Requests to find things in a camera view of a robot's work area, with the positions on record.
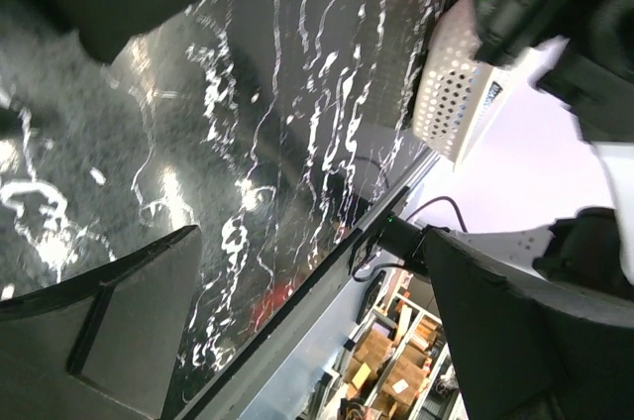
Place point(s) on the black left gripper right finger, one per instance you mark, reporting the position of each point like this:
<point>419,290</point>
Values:
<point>526,348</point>

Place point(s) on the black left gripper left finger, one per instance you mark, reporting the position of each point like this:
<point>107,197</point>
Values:
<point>101,345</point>

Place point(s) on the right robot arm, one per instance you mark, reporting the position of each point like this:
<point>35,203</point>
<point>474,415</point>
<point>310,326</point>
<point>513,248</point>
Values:
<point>593,77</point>

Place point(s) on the white plastic basket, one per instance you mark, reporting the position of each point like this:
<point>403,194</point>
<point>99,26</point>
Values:
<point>458,97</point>

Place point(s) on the black marble pattern mat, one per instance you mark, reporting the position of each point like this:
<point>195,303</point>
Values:
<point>273,125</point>

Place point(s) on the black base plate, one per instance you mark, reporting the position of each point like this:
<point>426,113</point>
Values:
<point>307,301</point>

